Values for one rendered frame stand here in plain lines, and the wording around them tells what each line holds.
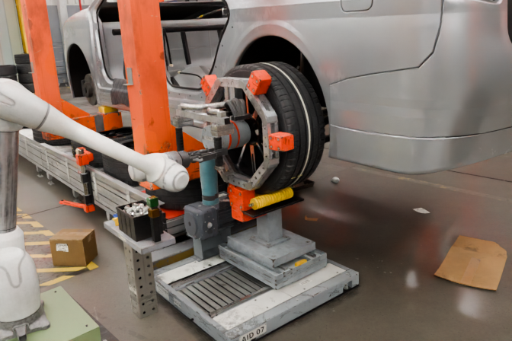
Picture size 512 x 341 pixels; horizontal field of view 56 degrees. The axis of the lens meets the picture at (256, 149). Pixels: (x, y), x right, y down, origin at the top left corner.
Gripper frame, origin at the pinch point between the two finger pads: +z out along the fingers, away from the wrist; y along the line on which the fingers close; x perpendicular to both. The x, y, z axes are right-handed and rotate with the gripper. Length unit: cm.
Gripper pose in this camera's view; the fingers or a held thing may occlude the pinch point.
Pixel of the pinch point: (218, 151)
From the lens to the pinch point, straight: 214.0
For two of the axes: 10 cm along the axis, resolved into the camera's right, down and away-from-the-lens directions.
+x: -0.5, -9.7, -2.4
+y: 6.2, 1.5, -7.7
